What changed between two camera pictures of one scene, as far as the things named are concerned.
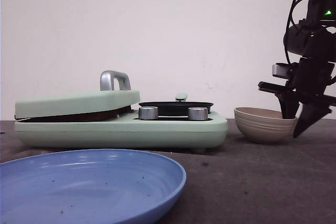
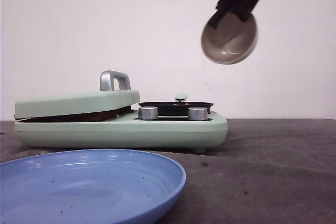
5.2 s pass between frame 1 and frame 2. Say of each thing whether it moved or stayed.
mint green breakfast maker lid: stayed
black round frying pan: stayed
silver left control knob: stayed
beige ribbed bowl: moved
